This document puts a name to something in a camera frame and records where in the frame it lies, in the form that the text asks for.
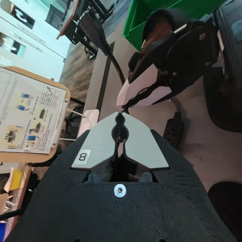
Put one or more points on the yellow plastic bin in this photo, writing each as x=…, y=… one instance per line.
x=17, y=179

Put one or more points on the green plastic bin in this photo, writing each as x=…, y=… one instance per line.
x=132, y=28

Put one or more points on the black power strip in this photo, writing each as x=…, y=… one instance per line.
x=174, y=136

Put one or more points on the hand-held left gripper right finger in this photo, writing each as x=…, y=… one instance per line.
x=143, y=149

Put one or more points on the dark wall photo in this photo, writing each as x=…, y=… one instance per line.
x=22, y=17
x=11, y=45

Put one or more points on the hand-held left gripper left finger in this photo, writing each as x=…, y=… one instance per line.
x=98, y=145

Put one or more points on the wooden table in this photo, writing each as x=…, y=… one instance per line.
x=62, y=33

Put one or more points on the black chair armrest pad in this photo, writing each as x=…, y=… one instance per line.
x=226, y=113
x=226, y=208

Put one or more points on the white instruction board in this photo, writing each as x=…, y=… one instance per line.
x=28, y=113

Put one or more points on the person's right hand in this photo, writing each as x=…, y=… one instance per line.
x=157, y=32

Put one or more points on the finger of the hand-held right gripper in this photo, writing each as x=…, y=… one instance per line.
x=139, y=79
x=157, y=94

